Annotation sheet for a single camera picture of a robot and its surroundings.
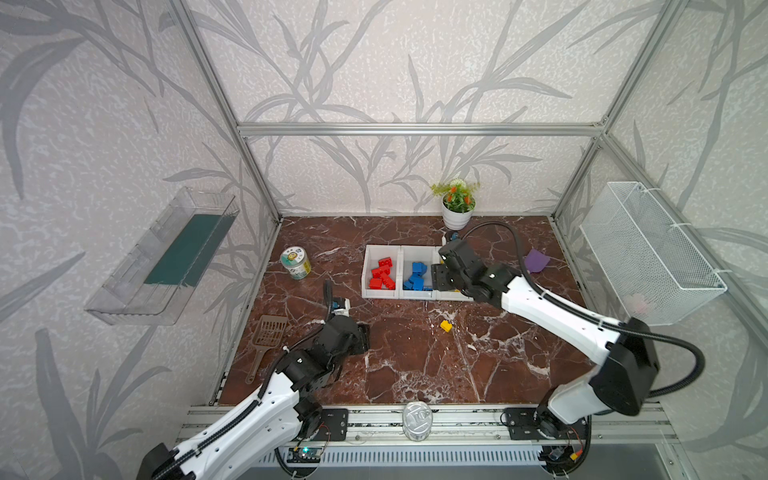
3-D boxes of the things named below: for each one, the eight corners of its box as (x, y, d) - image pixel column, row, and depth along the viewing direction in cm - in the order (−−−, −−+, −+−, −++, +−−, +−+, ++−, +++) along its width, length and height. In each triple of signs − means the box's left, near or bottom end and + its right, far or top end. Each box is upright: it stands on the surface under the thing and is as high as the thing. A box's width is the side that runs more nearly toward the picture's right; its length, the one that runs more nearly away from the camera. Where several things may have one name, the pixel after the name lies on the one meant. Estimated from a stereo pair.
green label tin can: (285, 279, 104) (277, 265, 97) (291, 261, 109) (284, 246, 102) (308, 279, 104) (302, 265, 97) (313, 261, 109) (307, 246, 102)
